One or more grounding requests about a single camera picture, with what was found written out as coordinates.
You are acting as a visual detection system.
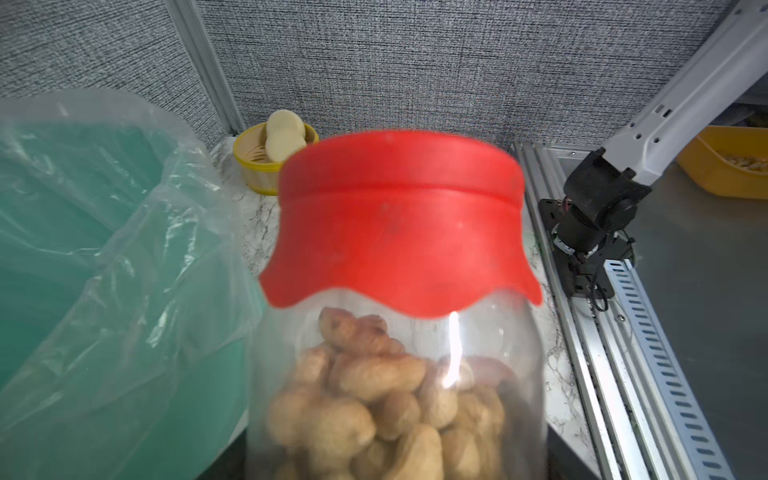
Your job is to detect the clear jar with peanuts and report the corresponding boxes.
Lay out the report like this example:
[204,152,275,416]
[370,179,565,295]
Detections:
[245,289,547,479]

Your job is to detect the front cream steamed bun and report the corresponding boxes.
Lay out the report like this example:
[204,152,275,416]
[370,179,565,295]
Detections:
[265,129,307,163]

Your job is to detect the cream steamed bun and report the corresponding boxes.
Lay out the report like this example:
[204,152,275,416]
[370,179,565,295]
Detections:
[265,129,307,163]
[266,109,306,138]

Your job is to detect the rear cream steamed bun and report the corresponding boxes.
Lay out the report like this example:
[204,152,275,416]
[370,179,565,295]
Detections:
[266,109,306,138]

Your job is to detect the red jar lid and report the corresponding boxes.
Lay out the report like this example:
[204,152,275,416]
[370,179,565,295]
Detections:
[259,131,542,319]

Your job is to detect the clear plastic bin liner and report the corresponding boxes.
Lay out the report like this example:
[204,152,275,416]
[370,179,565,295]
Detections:
[0,88,268,480]

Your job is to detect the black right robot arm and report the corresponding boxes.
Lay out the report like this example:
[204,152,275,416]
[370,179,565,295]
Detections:
[538,1,767,299]

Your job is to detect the yellow tray outside cell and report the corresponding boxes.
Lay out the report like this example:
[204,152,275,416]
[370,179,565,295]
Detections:
[676,126,767,200]

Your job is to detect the yellow-rimmed bamboo steamer basket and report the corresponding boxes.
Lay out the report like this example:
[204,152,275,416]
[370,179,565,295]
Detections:
[233,122,282,196]

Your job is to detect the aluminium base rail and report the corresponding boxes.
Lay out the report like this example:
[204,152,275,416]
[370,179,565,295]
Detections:
[511,142,734,479]

